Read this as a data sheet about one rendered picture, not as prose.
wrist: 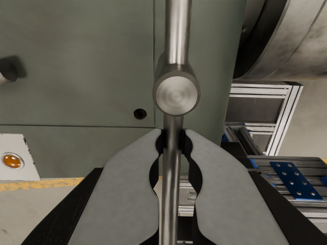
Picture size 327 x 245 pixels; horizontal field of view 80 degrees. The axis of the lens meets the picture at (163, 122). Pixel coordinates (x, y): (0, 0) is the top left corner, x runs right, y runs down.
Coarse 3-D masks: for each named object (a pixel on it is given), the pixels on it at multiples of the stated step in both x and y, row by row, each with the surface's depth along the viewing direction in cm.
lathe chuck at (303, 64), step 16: (320, 16) 20; (320, 32) 21; (304, 48) 23; (320, 48) 23; (288, 64) 25; (304, 64) 25; (320, 64) 25; (256, 80) 33; (272, 80) 32; (288, 80) 31; (304, 80) 31
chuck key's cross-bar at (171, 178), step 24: (168, 0) 8; (192, 0) 9; (168, 24) 9; (168, 48) 9; (168, 120) 11; (168, 144) 12; (168, 168) 13; (168, 192) 13; (168, 216) 13; (168, 240) 14
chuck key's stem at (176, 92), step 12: (156, 72) 11; (168, 72) 8; (180, 72) 8; (192, 72) 9; (156, 84) 9; (168, 84) 8; (180, 84) 8; (192, 84) 8; (156, 96) 9; (168, 96) 9; (180, 96) 9; (192, 96) 9; (168, 108) 9; (180, 108) 9; (192, 108) 9
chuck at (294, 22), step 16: (272, 0) 21; (288, 0) 19; (304, 0) 19; (320, 0) 19; (272, 16) 21; (288, 16) 20; (304, 16) 20; (256, 32) 25; (272, 32) 21; (288, 32) 21; (304, 32) 21; (240, 48) 30; (256, 48) 25; (272, 48) 23; (288, 48) 23; (240, 64) 30; (256, 64) 25; (272, 64) 25
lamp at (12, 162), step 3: (6, 156) 25; (9, 156) 25; (12, 156) 25; (6, 159) 25; (9, 159) 25; (12, 159) 25; (15, 159) 25; (6, 162) 25; (9, 162) 25; (12, 162) 25; (15, 162) 25; (18, 162) 25; (9, 165) 26; (12, 165) 25; (15, 165) 25; (18, 165) 26
